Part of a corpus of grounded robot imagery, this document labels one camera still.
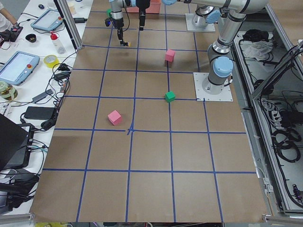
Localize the yellow black button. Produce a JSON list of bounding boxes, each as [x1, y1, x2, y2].
[[120, 41, 131, 47]]

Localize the pink plastic bin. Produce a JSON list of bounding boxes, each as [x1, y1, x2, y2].
[[126, 0, 161, 14]]

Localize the far green cube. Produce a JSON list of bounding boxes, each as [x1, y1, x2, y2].
[[107, 9, 112, 17]]

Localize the green cube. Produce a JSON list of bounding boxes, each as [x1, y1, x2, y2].
[[165, 91, 176, 103], [107, 9, 112, 17]]

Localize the far pink cube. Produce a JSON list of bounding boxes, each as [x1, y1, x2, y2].
[[165, 49, 176, 63]]

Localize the pink cube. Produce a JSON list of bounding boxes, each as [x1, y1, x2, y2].
[[165, 49, 176, 63], [107, 110, 122, 126]]

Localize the clear bottle red cap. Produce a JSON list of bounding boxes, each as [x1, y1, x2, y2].
[[50, 32, 66, 54]]

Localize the upper blue teach pendant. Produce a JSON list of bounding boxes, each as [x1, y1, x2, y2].
[[31, 9, 62, 32]]

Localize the blue teach pendant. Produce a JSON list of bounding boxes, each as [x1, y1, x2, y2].
[[31, 9, 62, 32], [0, 51, 40, 86]]

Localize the yellow tape roll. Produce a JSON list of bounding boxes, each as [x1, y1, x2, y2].
[[44, 54, 60, 68]]

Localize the near green cube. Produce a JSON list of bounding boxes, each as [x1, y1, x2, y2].
[[165, 91, 176, 103]]

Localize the near pink cube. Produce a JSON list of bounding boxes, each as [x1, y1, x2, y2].
[[107, 110, 122, 126]]

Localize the black bowl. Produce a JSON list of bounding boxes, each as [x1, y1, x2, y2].
[[26, 34, 37, 43]]

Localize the lower blue teach pendant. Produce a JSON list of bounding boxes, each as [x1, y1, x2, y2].
[[0, 51, 40, 86]]

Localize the black power adapter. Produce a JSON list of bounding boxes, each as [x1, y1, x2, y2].
[[24, 106, 55, 120]]

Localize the white cloth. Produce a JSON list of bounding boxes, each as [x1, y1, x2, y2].
[[243, 41, 273, 61]]

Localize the black laptop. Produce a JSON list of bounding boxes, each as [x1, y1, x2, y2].
[[0, 115, 34, 170]]

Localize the aluminium frame post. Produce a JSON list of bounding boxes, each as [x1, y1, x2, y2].
[[53, 0, 82, 51]]

